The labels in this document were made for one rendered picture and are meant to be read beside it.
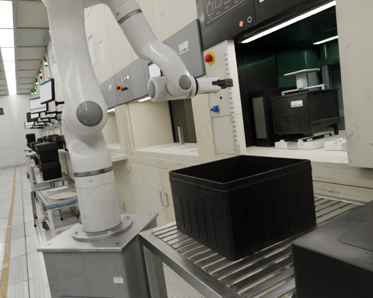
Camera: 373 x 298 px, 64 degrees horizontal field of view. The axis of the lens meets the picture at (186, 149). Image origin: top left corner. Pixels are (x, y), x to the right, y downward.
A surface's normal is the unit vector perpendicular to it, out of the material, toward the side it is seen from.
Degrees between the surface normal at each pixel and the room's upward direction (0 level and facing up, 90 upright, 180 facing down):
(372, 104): 90
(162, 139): 90
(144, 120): 90
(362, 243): 0
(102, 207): 90
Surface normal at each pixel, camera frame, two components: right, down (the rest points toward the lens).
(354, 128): -0.86, 0.17
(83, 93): 0.30, -0.43
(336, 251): -0.14, -0.98
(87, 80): 0.54, -0.42
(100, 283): -0.26, 0.14
